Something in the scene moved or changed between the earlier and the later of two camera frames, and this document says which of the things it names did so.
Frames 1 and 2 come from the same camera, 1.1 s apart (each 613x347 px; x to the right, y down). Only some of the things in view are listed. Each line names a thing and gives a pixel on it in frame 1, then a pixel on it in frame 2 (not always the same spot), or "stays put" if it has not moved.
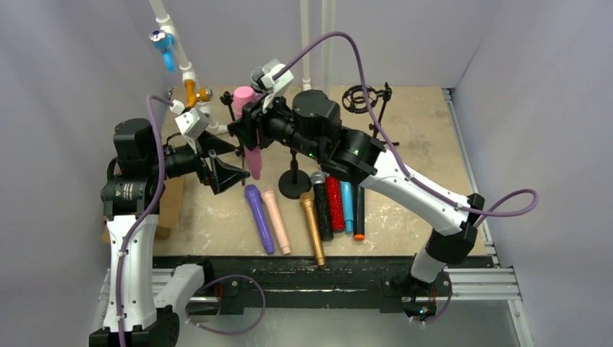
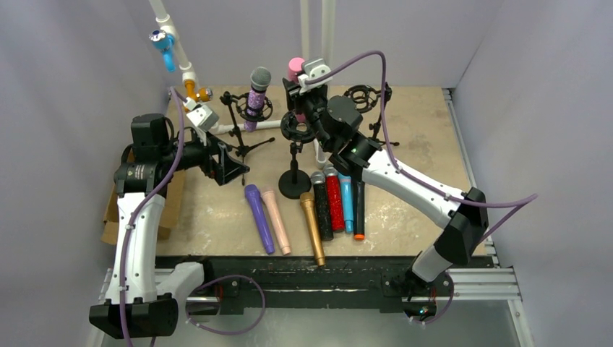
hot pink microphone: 243,95 -> 294,66
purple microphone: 253,196 stays put
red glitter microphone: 334,187 stays put
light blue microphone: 347,197 stays put
